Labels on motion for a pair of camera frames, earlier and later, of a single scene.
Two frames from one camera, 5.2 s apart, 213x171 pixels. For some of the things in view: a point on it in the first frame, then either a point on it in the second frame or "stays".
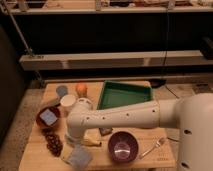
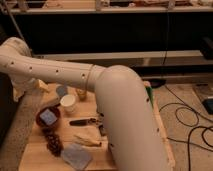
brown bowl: x=54 y=110 stays
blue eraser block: x=48 y=117 stays
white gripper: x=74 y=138 to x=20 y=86
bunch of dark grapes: x=53 y=143 stays
